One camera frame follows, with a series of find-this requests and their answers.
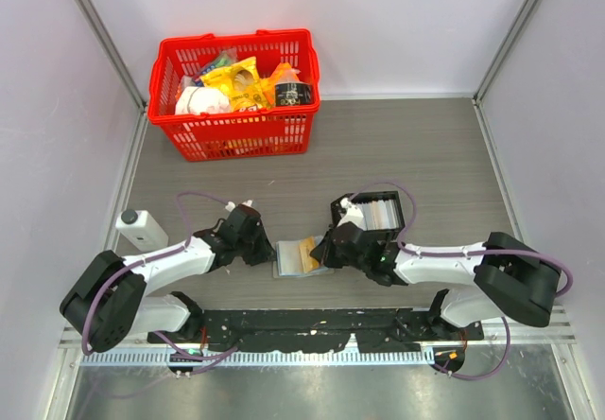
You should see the white slotted cable duct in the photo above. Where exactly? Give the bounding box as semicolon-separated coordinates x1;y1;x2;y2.
80;347;434;368

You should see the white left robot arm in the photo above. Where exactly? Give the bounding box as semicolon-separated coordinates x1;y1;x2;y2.
60;203;276;355

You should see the green blue snack packet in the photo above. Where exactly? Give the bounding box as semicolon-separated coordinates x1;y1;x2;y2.
192;48;237;87

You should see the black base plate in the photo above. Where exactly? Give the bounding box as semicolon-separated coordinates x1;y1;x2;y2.
166;308;484;354

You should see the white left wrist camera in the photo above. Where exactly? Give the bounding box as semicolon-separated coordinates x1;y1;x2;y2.
225;200;253;212

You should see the orange snack packet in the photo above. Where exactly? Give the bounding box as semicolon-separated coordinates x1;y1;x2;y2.
260;62;300;107

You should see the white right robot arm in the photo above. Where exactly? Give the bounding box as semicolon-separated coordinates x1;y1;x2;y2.
310;222;563;340

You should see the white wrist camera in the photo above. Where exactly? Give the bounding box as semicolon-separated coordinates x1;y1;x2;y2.
337;197;367;231
225;200;253;212

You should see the stack of white cards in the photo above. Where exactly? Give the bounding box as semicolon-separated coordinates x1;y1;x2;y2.
358;200;400;231

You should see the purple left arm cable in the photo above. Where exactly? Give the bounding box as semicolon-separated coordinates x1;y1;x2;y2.
82;191;235;356

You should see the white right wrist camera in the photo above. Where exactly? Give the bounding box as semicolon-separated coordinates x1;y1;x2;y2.
337;197;367;231

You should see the white device with grey button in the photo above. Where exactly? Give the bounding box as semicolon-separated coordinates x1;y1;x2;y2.
115;209;169;253

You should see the white crumpled plastic bag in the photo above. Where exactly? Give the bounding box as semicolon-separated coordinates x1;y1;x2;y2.
175;86;232;115

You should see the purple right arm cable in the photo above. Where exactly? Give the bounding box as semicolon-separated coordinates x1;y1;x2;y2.
349;183;575;296

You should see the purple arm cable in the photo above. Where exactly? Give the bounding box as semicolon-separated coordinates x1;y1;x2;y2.
349;183;575;296
82;191;235;356

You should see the grey leather card holder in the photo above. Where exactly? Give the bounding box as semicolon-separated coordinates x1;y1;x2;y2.
272;236;335;279

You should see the red plastic shopping basket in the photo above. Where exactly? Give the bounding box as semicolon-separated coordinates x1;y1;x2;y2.
147;28;320;162

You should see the yellow snack bag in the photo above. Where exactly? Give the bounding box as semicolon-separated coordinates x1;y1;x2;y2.
201;57;269;112

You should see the black labelled bottle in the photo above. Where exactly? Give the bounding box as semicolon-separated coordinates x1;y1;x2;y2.
274;81;313;107

